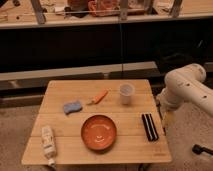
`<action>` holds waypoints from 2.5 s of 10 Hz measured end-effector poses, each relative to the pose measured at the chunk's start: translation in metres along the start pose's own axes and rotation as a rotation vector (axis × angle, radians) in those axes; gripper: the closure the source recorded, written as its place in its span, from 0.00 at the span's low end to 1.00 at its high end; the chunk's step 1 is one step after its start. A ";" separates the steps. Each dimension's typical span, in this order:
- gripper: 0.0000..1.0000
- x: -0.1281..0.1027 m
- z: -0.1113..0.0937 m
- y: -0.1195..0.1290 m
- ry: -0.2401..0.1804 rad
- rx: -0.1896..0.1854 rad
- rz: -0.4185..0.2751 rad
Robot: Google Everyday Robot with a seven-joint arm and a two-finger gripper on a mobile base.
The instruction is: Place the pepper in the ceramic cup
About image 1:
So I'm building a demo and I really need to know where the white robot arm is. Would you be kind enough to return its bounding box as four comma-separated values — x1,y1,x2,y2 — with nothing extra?
157,63,213,117

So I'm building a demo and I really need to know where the white ceramic cup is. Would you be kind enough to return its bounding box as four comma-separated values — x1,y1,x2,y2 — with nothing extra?
119,83,135,105

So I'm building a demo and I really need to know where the blue sponge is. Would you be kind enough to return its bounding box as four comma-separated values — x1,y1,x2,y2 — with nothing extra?
63,101,82,115

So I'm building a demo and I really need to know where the orange plate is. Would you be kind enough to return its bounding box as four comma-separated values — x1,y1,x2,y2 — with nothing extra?
81,115,117,151

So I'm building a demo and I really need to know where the wooden folding table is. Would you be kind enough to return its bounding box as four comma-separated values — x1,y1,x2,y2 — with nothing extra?
22,80,171,165

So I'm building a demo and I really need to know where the black white striped block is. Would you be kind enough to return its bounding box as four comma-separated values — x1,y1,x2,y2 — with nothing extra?
141,114,159,142

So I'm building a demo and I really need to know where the orange cloth on shelf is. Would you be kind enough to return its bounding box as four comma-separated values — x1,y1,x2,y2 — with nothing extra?
88,0,120,17

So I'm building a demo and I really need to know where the white tube bottle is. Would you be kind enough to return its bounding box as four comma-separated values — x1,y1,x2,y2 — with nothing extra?
41,125,57,167

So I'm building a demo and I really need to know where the long wooden workbench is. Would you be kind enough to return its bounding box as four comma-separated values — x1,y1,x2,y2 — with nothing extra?
0,0,213,29

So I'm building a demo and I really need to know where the black cable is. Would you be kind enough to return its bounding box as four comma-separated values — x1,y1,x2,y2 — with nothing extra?
191,143,213,157

